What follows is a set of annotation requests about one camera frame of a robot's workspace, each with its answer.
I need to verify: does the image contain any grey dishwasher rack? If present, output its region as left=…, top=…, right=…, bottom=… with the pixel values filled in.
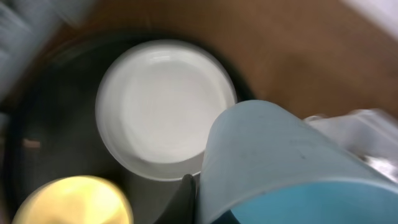
left=1, top=0, right=96, bottom=100

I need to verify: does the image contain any grey round plate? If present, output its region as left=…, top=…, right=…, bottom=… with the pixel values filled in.
left=95, top=40, right=238, bottom=182

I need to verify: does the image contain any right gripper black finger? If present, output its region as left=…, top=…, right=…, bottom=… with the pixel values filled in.
left=155, top=174, right=197, bottom=224

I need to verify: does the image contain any blue plastic cup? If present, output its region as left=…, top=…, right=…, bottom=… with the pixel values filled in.
left=196, top=100, right=397, bottom=223

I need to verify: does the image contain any black round tray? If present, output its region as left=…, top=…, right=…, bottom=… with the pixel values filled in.
left=2, top=29, right=259, bottom=224

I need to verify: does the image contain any yellow bowl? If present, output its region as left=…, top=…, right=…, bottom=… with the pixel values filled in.
left=12, top=175, right=134, bottom=224

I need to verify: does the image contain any clear plastic bin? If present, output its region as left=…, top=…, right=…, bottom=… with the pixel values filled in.
left=304, top=109, right=397, bottom=182

